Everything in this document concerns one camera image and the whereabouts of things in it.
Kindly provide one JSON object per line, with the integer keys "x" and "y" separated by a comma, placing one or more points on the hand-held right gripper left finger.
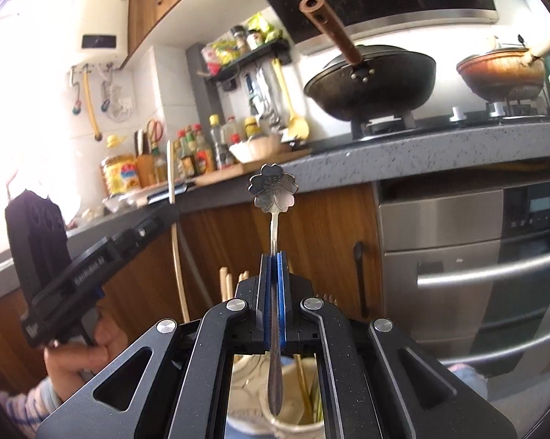
{"x": 267, "y": 292}

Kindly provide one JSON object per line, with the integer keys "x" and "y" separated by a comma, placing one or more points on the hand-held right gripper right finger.
{"x": 284, "y": 292}

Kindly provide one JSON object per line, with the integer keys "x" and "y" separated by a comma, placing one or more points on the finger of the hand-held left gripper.
{"x": 163, "y": 197}

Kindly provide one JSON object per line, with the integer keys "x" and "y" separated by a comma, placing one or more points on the floral ceramic utensil holder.
{"x": 245, "y": 377}

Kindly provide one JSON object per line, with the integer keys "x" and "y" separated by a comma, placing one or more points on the person's left forearm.
{"x": 19, "y": 407}

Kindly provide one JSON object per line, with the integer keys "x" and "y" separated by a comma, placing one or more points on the hanging metal utensils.
{"x": 262, "y": 96}

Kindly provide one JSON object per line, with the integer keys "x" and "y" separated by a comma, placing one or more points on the person's left hand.
{"x": 74, "y": 366}

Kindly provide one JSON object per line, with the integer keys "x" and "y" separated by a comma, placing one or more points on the yellow printed tin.
{"x": 119, "y": 174}

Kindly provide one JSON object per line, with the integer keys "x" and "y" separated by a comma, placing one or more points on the row of sauce bottles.
{"x": 197, "y": 151}

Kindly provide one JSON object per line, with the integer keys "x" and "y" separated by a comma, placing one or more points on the wooden base cabinet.
{"x": 311, "y": 224}

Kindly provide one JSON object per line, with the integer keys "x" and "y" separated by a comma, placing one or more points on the wooden cutting board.
{"x": 256, "y": 167}

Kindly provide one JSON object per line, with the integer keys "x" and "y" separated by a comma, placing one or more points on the white scalloped bowl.
{"x": 256, "y": 147}

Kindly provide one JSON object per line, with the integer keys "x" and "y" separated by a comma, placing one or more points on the yellow plastic spatula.
{"x": 297, "y": 123}

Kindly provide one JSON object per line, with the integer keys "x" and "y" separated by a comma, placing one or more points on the stainless steel oven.
{"x": 476, "y": 283}

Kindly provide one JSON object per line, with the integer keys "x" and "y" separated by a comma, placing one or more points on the white gas water heater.
{"x": 99, "y": 13}

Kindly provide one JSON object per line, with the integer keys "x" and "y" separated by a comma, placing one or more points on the green snack packets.
{"x": 266, "y": 27}

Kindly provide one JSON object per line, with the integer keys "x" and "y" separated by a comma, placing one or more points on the gas stove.
{"x": 439, "y": 121}

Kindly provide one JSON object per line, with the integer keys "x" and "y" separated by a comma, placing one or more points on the brown wok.
{"x": 501, "y": 73}

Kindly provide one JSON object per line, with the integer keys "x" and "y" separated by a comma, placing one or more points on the black wall spice shelf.
{"x": 252, "y": 57}

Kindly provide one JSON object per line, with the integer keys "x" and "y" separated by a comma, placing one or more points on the wooden wall cabinet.
{"x": 174, "y": 0}

